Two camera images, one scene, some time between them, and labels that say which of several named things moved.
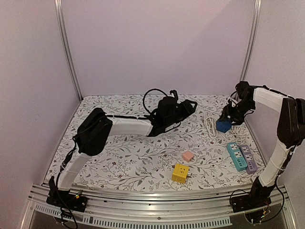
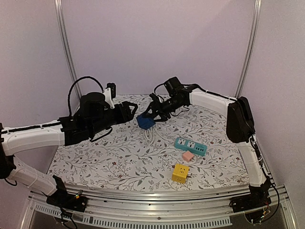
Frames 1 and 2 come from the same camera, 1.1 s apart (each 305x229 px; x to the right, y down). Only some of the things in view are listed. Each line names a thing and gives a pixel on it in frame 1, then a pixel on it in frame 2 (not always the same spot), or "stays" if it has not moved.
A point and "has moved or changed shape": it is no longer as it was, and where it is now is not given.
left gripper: (188, 109) to (124, 115)
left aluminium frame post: (59, 13) stays
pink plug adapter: (188, 156) stays
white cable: (210, 124) to (149, 134)
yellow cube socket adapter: (180, 172) stays
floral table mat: (191, 153) stays
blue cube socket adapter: (223, 126) has moved or changed shape
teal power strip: (237, 156) to (197, 148)
